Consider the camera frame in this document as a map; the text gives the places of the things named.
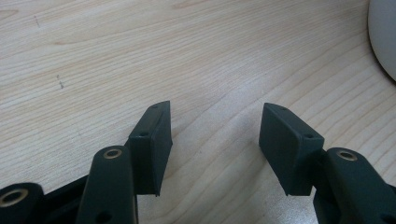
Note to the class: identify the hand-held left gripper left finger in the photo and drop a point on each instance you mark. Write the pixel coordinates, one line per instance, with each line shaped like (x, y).
(149, 149)

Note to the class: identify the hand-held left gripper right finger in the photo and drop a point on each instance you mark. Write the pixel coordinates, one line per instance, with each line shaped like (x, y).
(292, 155)

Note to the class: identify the white round object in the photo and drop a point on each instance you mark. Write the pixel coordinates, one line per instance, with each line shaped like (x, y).
(383, 34)

